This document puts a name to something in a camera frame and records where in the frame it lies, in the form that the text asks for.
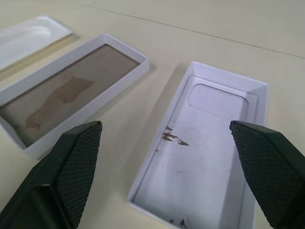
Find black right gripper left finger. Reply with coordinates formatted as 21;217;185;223
0;120;103;229

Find white box base brown interior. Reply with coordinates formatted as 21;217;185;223
0;33;151;160

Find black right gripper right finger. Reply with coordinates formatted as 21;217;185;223
229;120;305;229

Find white phone box base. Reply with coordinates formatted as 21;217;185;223
126;61;271;229

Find white moulded insert tray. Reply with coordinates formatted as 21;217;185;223
0;16;73;72

